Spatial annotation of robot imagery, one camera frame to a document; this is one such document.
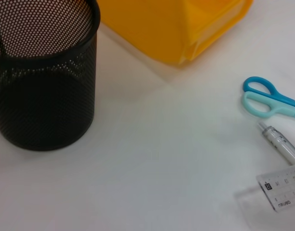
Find blue handled scissors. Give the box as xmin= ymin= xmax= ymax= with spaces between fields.
xmin=242 ymin=76 xmax=295 ymax=120

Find grey white ballpoint pen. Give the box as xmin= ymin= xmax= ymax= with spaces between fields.
xmin=257 ymin=122 xmax=295 ymax=167

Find clear plastic ruler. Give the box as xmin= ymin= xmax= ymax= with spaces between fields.
xmin=234 ymin=166 xmax=295 ymax=212

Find black mesh pen holder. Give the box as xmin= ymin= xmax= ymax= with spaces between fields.
xmin=0 ymin=0 xmax=101 ymax=152

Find yellow plastic bin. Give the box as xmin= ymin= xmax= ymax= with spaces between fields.
xmin=96 ymin=0 xmax=255 ymax=67

